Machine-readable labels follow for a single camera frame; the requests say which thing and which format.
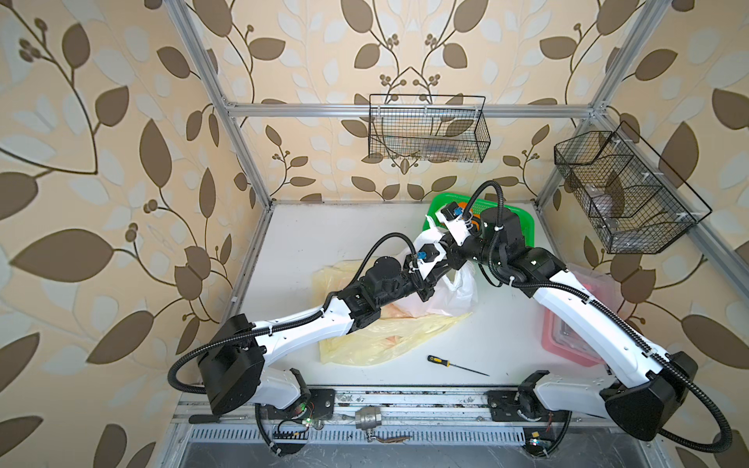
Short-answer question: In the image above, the back wire basket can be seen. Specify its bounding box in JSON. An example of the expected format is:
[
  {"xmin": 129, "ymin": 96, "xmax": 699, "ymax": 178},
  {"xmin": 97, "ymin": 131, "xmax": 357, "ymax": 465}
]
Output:
[{"xmin": 368, "ymin": 93, "xmax": 492, "ymax": 164}]

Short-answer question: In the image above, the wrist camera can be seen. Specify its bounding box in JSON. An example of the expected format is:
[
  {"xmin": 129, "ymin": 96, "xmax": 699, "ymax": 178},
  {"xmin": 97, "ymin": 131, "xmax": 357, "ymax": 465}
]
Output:
[
  {"xmin": 417, "ymin": 242, "xmax": 446, "ymax": 278},
  {"xmin": 437, "ymin": 202, "xmax": 474, "ymax": 246}
]

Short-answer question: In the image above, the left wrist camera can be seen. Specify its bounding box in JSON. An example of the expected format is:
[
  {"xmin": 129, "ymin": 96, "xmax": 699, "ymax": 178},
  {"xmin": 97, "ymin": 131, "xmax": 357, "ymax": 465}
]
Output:
[{"xmin": 417, "ymin": 242, "xmax": 446, "ymax": 278}]

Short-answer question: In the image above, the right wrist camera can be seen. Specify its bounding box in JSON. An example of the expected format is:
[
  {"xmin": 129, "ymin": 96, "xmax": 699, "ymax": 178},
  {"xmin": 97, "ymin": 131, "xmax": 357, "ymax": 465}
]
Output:
[{"xmin": 437, "ymin": 202, "xmax": 474, "ymax": 246}]

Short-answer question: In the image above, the white plastic bag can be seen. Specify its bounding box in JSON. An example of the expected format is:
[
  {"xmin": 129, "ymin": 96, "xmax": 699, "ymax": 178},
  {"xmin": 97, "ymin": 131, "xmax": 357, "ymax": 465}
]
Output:
[{"xmin": 384, "ymin": 220, "xmax": 478, "ymax": 319}]

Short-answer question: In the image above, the green plastic basket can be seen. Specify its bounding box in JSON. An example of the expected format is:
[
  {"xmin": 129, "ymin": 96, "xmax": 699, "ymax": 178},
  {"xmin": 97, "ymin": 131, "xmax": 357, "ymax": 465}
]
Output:
[{"xmin": 422, "ymin": 193, "xmax": 536, "ymax": 247}]

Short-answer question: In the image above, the right wire basket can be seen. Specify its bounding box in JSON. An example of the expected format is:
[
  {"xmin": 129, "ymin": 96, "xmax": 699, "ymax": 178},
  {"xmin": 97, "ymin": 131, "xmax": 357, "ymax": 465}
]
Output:
[{"xmin": 554, "ymin": 121, "xmax": 712, "ymax": 255}]

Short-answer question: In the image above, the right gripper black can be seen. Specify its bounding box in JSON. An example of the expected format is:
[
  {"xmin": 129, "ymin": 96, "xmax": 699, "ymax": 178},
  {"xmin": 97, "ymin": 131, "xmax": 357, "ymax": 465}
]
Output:
[{"xmin": 433, "ymin": 224, "xmax": 505, "ymax": 272}]

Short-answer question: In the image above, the yellow plastic bag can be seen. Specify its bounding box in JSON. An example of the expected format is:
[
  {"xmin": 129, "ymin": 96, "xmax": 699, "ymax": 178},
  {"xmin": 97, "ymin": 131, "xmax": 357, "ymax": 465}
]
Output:
[{"xmin": 311, "ymin": 258, "xmax": 473, "ymax": 368}]

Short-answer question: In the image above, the pink plastic box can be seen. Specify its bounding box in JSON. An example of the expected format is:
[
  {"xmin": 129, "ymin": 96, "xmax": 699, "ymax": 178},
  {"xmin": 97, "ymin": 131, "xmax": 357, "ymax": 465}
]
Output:
[{"xmin": 541, "ymin": 263, "xmax": 623, "ymax": 368}]

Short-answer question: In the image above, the yellow black screwdriver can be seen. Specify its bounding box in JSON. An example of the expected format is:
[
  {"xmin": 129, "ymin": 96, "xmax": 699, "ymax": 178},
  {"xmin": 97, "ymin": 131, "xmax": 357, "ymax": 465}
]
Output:
[{"xmin": 427, "ymin": 355, "xmax": 490, "ymax": 376}]

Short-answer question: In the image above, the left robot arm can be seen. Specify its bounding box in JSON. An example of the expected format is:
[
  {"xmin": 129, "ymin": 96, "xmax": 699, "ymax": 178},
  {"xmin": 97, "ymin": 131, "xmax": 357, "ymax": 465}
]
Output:
[{"xmin": 167, "ymin": 230, "xmax": 463, "ymax": 420}]

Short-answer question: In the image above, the metal cylinder fitting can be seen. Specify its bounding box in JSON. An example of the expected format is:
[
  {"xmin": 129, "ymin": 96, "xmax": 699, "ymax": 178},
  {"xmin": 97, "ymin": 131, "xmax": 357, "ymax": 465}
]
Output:
[{"xmin": 354, "ymin": 406, "xmax": 382, "ymax": 432}]

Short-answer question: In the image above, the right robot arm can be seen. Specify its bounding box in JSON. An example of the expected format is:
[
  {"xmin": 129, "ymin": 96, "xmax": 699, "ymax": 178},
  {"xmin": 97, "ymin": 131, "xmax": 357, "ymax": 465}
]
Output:
[{"xmin": 436, "ymin": 181, "xmax": 733, "ymax": 454}]

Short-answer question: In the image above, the black handled tool on rail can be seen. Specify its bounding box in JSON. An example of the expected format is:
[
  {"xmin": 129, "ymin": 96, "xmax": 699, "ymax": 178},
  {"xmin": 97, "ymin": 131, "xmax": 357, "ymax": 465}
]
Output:
[{"xmin": 187, "ymin": 415, "xmax": 247, "ymax": 425}]

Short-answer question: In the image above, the wire basket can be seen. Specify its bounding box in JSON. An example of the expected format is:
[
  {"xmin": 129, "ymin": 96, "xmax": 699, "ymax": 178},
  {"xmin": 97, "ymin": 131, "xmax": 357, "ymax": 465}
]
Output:
[
  {"xmin": 368, "ymin": 93, "xmax": 492, "ymax": 164},
  {"xmin": 554, "ymin": 121, "xmax": 712, "ymax": 255}
]

